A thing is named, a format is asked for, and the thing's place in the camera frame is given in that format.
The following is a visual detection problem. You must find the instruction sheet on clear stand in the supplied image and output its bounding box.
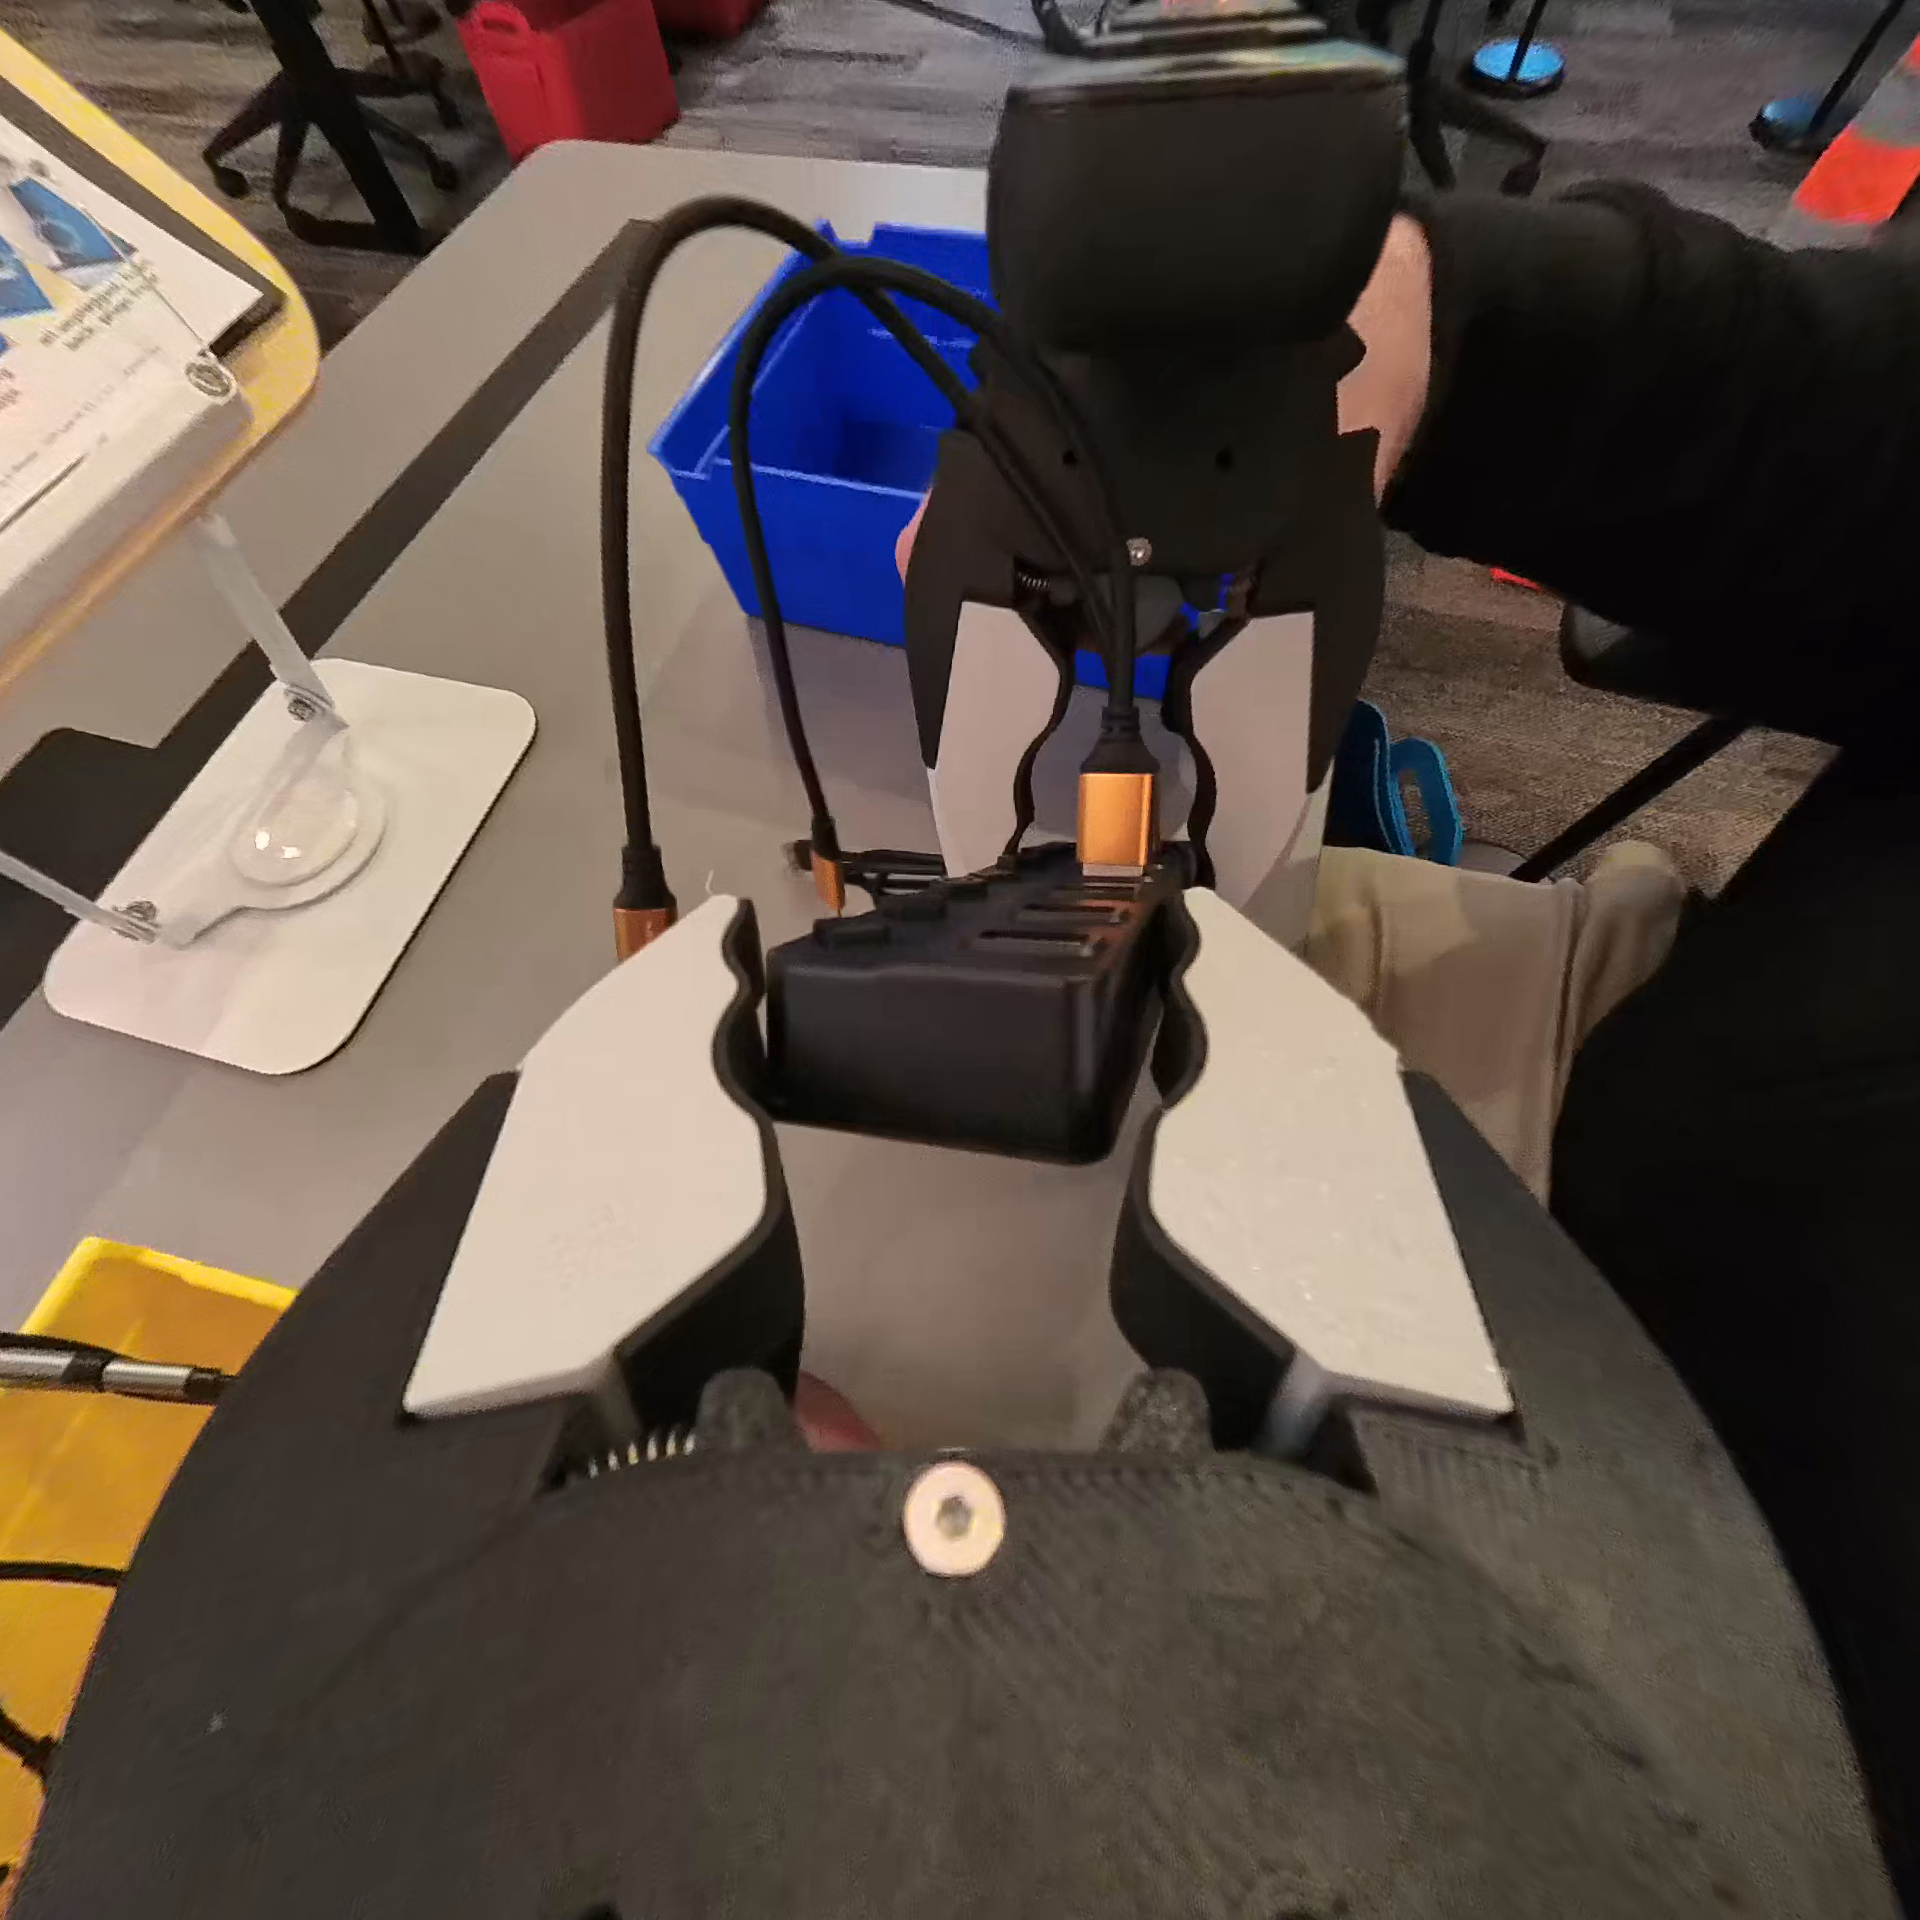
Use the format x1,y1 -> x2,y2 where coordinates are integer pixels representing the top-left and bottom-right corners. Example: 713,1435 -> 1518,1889
0,29 -> 538,1077

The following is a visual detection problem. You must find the orange striped traffic cone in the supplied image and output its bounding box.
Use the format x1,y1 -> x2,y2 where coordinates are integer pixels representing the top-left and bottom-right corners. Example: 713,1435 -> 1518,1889
1790,41 -> 1920,232

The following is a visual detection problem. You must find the usb cable with orange plug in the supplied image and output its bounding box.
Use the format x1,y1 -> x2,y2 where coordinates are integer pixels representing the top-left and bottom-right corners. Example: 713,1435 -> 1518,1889
861,293 -> 1160,882

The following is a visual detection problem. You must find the person's right hand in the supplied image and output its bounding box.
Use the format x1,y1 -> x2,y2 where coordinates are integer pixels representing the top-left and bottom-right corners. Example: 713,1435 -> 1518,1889
1341,209 -> 1437,500

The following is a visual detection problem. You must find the black office chair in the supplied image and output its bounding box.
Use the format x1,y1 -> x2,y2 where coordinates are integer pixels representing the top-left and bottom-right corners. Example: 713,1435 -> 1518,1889
201,0 -> 470,256

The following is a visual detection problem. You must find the black usb hub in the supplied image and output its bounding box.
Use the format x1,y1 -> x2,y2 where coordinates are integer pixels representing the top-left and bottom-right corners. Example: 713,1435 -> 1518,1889
761,840 -> 1190,1168

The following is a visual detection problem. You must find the red plastic bin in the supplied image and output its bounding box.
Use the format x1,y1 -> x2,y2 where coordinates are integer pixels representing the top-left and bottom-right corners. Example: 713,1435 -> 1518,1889
455,0 -> 680,164

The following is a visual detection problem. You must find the cable with metal plug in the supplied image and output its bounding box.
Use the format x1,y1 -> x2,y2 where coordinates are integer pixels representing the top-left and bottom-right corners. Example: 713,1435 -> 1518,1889
0,1333 -> 230,1405

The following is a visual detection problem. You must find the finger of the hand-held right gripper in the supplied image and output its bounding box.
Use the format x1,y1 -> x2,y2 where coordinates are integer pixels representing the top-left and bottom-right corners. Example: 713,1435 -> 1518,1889
920,598 -> 1077,886
1167,604 -> 1332,905

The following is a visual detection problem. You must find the thin black orange-plug cable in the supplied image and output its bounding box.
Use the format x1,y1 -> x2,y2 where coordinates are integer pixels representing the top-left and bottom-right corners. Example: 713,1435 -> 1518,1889
727,256 -> 1127,921

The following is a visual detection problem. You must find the blue strap object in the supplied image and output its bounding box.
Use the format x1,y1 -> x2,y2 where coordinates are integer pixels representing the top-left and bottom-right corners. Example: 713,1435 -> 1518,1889
1325,694 -> 1465,874

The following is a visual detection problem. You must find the yellow plastic bin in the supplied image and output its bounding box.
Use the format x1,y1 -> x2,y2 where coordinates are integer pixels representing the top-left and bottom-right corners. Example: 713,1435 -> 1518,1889
0,1237 -> 297,1849

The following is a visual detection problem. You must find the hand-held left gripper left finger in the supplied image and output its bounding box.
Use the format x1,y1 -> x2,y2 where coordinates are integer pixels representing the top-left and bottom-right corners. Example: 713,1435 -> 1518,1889
399,893 -> 806,1440

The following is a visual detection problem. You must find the thick black orange-plug cable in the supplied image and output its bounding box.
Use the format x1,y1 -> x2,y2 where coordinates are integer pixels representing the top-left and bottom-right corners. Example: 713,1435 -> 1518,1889
598,195 -> 1127,964

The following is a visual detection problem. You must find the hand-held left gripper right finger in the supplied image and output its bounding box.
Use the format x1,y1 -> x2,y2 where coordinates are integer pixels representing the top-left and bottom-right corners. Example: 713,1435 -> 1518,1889
1105,884 -> 1518,1453

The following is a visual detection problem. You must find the person's khaki trouser leg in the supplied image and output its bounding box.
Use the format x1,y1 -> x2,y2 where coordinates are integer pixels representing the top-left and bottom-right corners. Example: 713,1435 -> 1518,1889
1303,837 -> 1690,1205

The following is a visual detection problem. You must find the blue plastic bin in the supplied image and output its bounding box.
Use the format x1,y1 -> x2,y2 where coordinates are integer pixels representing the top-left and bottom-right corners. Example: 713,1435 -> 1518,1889
646,220 -> 1205,702

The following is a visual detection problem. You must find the person's dark sweater torso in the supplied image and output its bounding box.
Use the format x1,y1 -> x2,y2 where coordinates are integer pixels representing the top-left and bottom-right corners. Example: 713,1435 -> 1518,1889
1544,721 -> 1920,1920

